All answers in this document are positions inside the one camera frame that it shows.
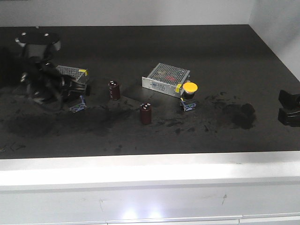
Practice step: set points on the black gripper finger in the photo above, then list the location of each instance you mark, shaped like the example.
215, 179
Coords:
289, 117
289, 100

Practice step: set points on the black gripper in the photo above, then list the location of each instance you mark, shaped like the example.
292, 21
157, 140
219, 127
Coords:
46, 86

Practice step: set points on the red mushroom push button switch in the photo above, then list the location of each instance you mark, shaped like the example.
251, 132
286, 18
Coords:
80, 106

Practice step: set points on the yellow mushroom push button switch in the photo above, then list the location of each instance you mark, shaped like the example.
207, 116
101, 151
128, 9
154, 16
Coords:
187, 101

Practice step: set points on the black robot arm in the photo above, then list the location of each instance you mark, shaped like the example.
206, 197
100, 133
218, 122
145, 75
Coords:
41, 45

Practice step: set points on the metal mesh power supply left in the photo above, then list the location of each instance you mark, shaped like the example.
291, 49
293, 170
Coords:
79, 74

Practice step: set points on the metal mesh power supply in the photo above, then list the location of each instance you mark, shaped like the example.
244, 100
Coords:
79, 74
166, 79

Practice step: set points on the dark red capacitor left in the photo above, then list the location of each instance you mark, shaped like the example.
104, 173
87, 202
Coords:
114, 90

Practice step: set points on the dark red capacitor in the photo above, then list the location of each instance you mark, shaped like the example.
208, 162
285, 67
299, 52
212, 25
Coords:
114, 90
145, 113

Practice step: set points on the dark red capacitor right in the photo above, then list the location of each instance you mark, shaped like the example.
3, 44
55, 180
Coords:
145, 113

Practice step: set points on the metal mesh power supply right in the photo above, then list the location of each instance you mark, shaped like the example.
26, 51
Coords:
166, 79

